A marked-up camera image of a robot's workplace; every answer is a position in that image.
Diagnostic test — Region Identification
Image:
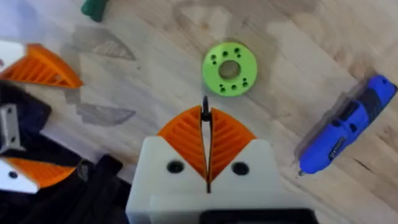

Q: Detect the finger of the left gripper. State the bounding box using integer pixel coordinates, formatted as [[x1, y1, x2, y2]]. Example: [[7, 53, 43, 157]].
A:
[[0, 40, 84, 90], [0, 157, 78, 195]]

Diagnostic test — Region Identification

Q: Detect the blue electric screwdriver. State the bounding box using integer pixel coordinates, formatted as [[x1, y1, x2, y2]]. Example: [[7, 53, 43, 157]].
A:
[[294, 73, 398, 179]]

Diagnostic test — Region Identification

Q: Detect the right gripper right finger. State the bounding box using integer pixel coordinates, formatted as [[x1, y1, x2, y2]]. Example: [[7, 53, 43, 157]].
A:
[[208, 107, 282, 195]]

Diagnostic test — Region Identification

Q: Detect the green disc with holes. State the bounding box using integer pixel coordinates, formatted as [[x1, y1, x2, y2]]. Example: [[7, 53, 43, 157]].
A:
[[201, 42, 258, 97]]

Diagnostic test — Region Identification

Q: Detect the green vegetable toy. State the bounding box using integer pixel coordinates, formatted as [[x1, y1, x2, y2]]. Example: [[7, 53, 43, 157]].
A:
[[80, 0, 109, 23]]

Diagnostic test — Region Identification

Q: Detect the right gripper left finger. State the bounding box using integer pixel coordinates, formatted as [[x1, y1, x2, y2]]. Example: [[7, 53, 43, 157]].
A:
[[126, 105, 208, 224]]

